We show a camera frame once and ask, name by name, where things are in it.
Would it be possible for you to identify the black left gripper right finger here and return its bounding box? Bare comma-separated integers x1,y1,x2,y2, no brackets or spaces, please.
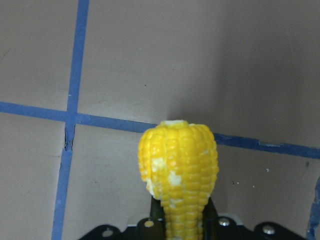
202,197,219,240

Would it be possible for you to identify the yellow corn cob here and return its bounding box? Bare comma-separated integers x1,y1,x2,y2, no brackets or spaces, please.
137,120,219,240

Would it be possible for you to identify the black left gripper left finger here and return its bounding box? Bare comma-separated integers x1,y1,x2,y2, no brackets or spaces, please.
149,197,166,240

